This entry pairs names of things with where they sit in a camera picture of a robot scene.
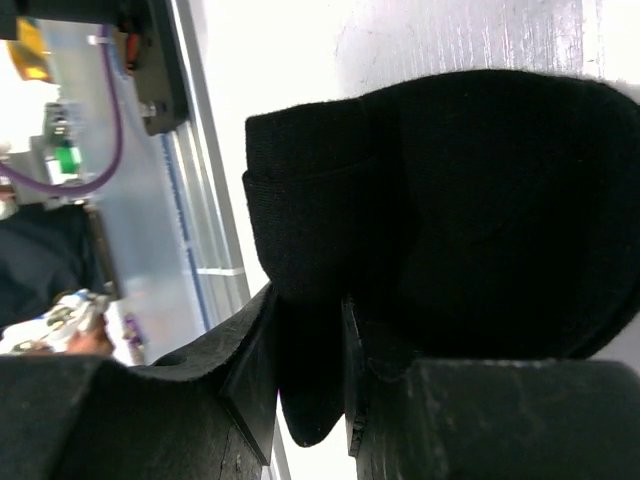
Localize person in dark clothes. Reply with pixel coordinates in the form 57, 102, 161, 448
1, 205, 114, 356

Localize black sock white stripes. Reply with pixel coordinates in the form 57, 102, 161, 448
243, 70, 639, 447

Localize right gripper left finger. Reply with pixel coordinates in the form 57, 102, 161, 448
1, 287, 277, 479

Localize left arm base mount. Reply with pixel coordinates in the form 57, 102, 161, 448
1, 0, 188, 136

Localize aluminium frame rail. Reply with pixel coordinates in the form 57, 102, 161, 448
105, 1, 250, 364

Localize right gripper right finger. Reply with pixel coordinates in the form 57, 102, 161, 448
342, 299, 639, 479

